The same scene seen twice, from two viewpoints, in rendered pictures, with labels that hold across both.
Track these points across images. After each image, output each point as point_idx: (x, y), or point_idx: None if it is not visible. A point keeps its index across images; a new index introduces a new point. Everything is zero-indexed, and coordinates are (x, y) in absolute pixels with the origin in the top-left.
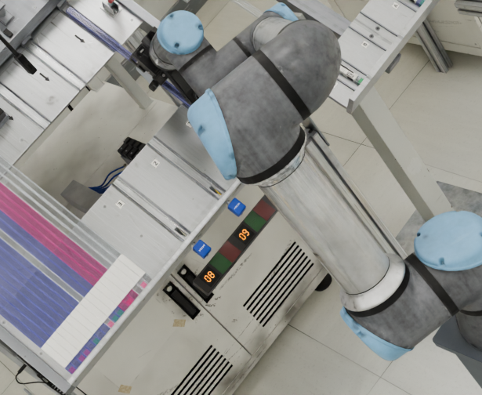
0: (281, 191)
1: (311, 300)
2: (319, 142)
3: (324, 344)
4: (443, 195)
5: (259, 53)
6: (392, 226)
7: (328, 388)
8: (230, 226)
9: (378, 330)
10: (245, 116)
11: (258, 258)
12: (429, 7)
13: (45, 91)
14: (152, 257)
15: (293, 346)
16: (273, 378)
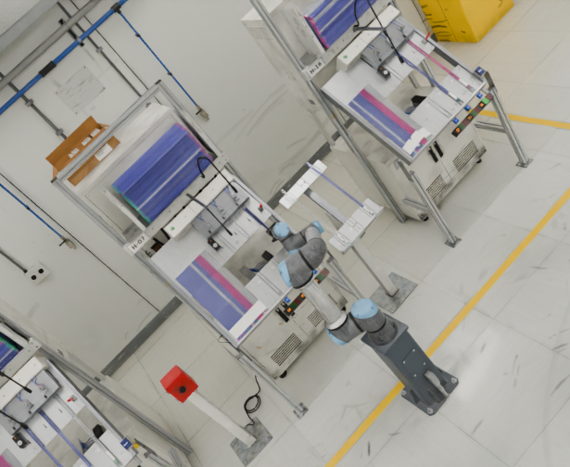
0: (305, 291)
1: None
2: (334, 261)
3: None
4: (389, 280)
5: (299, 250)
6: (372, 289)
7: (338, 353)
8: None
9: (336, 335)
10: (294, 270)
11: None
12: (375, 217)
13: (234, 238)
14: (269, 301)
15: (327, 335)
16: (318, 347)
